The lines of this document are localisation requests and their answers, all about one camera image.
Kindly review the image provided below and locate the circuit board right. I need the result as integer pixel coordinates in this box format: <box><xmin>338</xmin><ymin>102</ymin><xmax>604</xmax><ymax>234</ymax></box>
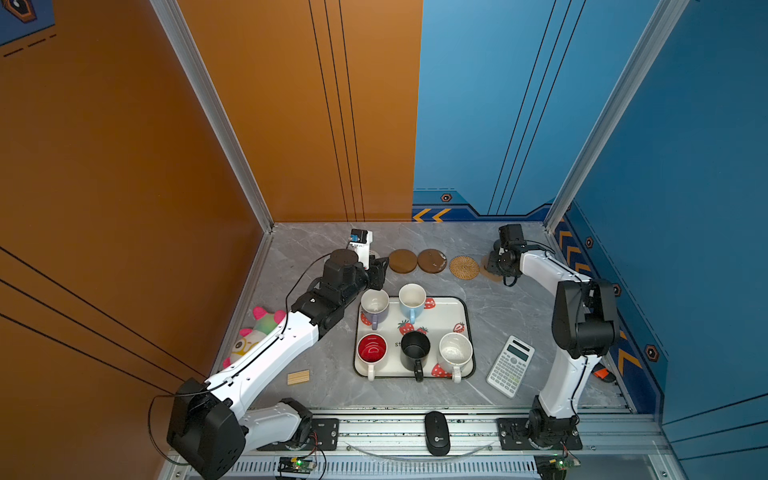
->
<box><xmin>534</xmin><ymin>456</ymin><xmax>581</xmax><ymax>480</ymax></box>

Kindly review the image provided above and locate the scratched brown round coaster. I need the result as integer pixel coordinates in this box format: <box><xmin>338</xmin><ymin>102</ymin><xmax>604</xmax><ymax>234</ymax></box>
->
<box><xmin>417</xmin><ymin>248</ymin><xmax>448</xmax><ymax>274</ymax></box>

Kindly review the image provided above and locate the black orange utility knife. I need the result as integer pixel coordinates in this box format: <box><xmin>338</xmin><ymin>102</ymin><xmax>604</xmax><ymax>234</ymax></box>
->
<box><xmin>593</xmin><ymin>367</ymin><xmax>616</xmax><ymax>383</ymax></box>

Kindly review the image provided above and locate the red inside white mug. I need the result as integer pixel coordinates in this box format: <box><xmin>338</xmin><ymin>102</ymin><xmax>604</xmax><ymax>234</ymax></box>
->
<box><xmin>356</xmin><ymin>333</ymin><xmax>388</xmax><ymax>381</ymax></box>

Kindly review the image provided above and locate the light blue mug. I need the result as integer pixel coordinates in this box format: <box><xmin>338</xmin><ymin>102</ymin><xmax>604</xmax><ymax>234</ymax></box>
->
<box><xmin>398</xmin><ymin>283</ymin><xmax>427</xmax><ymax>324</ymax></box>

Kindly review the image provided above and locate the aluminium corner post right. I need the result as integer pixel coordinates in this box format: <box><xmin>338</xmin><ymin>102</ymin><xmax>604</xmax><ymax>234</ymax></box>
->
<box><xmin>543</xmin><ymin>0</ymin><xmax>689</xmax><ymax>234</ymax></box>

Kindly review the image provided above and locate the white strawberry serving tray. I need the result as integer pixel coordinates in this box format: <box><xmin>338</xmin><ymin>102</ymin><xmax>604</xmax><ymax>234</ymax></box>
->
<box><xmin>353</xmin><ymin>296</ymin><xmax>475</xmax><ymax>383</ymax></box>

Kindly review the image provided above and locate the black computer mouse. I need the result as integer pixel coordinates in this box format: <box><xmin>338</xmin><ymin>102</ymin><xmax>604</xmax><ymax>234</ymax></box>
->
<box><xmin>424</xmin><ymin>411</ymin><xmax>451</xmax><ymax>457</ymax></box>

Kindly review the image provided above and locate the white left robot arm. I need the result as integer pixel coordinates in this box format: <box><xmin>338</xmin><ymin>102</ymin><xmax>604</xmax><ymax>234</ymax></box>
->
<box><xmin>166</xmin><ymin>249</ymin><xmax>389</xmax><ymax>479</ymax></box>

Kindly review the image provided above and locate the aluminium front rail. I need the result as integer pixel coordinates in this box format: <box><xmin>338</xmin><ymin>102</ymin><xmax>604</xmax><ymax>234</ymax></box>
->
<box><xmin>170</xmin><ymin>407</ymin><xmax>673</xmax><ymax>460</ymax></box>

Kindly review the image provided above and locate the green circuit board left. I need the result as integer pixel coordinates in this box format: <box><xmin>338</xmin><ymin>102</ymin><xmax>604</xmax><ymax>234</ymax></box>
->
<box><xmin>276</xmin><ymin>457</ymin><xmax>318</xmax><ymax>479</ymax></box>

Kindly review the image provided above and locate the woven rattan round coaster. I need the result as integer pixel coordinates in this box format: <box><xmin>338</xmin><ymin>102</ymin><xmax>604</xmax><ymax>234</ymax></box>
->
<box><xmin>449</xmin><ymin>256</ymin><xmax>480</xmax><ymax>281</ymax></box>

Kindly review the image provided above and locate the aluminium corner post left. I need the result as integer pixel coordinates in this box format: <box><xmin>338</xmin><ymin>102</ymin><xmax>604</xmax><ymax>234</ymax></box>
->
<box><xmin>150</xmin><ymin>0</ymin><xmax>274</xmax><ymax>234</ymax></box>

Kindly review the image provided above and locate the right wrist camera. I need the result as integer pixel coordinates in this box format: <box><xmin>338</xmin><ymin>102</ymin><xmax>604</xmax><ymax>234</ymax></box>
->
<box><xmin>499</xmin><ymin>224</ymin><xmax>526</xmax><ymax>249</ymax></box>

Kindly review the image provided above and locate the cork paw print coaster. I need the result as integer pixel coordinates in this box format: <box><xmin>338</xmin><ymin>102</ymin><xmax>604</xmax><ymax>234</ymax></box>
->
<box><xmin>480</xmin><ymin>255</ymin><xmax>503</xmax><ymax>283</ymax></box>

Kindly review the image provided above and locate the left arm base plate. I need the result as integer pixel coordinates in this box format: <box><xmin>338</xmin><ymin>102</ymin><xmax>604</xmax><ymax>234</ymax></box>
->
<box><xmin>259</xmin><ymin>418</ymin><xmax>340</xmax><ymax>452</ymax></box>

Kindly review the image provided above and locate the white pink plush toy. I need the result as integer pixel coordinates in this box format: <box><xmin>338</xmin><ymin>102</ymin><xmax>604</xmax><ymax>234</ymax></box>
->
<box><xmin>222</xmin><ymin>307</ymin><xmax>286</xmax><ymax>368</ymax></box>

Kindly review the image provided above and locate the plain brown round coaster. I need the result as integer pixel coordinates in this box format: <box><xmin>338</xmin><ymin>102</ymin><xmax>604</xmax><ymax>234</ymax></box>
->
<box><xmin>388</xmin><ymin>249</ymin><xmax>418</xmax><ymax>274</ymax></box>

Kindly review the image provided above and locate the black mug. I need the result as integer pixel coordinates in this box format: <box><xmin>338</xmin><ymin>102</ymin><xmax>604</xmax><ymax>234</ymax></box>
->
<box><xmin>400</xmin><ymin>331</ymin><xmax>431</xmax><ymax>382</ymax></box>

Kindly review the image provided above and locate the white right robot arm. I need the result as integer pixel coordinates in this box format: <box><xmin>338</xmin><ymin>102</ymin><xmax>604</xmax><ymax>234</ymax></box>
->
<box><xmin>487</xmin><ymin>240</ymin><xmax>619</xmax><ymax>449</ymax></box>

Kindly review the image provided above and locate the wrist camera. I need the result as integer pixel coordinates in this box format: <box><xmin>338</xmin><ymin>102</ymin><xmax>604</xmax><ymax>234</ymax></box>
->
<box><xmin>348</xmin><ymin>228</ymin><xmax>373</xmax><ymax>270</ymax></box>
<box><xmin>499</xmin><ymin>224</ymin><xmax>526</xmax><ymax>249</ymax></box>

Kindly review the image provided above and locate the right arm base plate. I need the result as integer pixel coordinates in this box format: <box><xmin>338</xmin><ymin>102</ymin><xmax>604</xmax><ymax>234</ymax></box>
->
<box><xmin>496</xmin><ymin>417</ymin><xmax>583</xmax><ymax>451</ymax></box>

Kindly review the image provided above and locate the aluminium corner post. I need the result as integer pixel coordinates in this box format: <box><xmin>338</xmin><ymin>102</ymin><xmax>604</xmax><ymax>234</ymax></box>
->
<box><xmin>543</xmin><ymin>0</ymin><xmax>689</xmax><ymax>234</ymax></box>
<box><xmin>150</xmin><ymin>0</ymin><xmax>274</xmax><ymax>234</ymax></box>

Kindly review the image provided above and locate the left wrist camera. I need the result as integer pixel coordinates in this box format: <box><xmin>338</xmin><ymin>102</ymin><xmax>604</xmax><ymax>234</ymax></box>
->
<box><xmin>348</xmin><ymin>228</ymin><xmax>373</xmax><ymax>270</ymax></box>

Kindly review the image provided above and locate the small wooden block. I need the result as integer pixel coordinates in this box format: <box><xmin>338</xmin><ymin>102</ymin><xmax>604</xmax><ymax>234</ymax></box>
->
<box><xmin>286</xmin><ymin>369</ymin><xmax>310</xmax><ymax>386</ymax></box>

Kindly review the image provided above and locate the white scientific calculator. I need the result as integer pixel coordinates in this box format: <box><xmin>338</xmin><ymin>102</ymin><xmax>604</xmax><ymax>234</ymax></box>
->
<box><xmin>486</xmin><ymin>335</ymin><xmax>535</xmax><ymax>398</ymax></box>

